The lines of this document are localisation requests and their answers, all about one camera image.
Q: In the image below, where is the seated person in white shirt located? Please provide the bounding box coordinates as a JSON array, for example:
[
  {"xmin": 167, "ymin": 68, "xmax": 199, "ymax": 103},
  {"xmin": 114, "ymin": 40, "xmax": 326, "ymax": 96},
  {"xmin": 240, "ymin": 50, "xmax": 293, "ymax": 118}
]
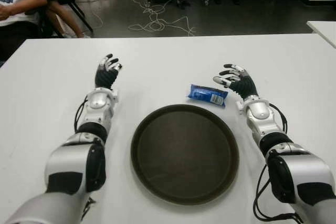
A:
[{"xmin": 0, "ymin": 0, "xmax": 49, "ymax": 62}]

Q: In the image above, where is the round dark brown tray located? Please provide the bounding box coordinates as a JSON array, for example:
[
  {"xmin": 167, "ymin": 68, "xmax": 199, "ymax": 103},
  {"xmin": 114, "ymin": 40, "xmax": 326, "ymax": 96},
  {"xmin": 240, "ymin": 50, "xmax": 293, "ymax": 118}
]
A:
[{"xmin": 130, "ymin": 104, "xmax": 240, "ymax": 206}]

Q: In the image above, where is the bare leg of person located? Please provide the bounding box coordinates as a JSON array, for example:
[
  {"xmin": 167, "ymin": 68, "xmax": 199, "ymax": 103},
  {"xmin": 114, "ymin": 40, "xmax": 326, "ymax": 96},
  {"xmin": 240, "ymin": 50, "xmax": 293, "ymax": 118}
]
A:
[{"xmin": 47, "ymin": 0, "xmax": 91, "ymax": 39}]

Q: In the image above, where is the blue Oreo cookie packet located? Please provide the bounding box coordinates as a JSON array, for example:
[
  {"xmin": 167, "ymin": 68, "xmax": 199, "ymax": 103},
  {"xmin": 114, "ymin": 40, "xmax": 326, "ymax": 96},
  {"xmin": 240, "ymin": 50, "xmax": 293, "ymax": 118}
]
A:
[{"xmin": 186, "ymin": 83, "xmax": 229, "ymax": 108}]

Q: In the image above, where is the robot left hand black silver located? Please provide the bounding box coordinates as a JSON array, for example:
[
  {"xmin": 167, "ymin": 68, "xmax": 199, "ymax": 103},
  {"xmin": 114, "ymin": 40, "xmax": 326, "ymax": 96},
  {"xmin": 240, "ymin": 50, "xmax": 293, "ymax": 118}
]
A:
[{"xmin": 93, "ymin": 54, "xmax": 124, "ymax": 90}]

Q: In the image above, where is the white cable on floor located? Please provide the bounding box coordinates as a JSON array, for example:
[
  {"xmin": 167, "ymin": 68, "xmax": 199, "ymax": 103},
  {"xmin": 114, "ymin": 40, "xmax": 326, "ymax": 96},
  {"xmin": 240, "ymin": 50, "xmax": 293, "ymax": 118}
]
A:
[{"xmin": 91, "ymin": 0, "xmax": 196, "ymax": 37}]

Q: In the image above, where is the white side table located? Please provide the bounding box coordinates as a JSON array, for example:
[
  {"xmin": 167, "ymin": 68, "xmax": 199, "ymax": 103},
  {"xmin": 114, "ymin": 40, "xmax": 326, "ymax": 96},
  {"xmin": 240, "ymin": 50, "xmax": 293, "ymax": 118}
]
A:
[{"xmin": 306, "ymin": 20, "xmax": 336, "ymax": 46}]

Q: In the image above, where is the robot right hand black silver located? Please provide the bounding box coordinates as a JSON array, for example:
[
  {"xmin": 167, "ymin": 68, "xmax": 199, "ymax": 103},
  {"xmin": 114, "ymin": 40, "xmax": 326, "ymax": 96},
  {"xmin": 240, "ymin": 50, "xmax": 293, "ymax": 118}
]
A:
[{"xmin": 212, "ymin": 63, "xmax": 258, "ymax": 101}]

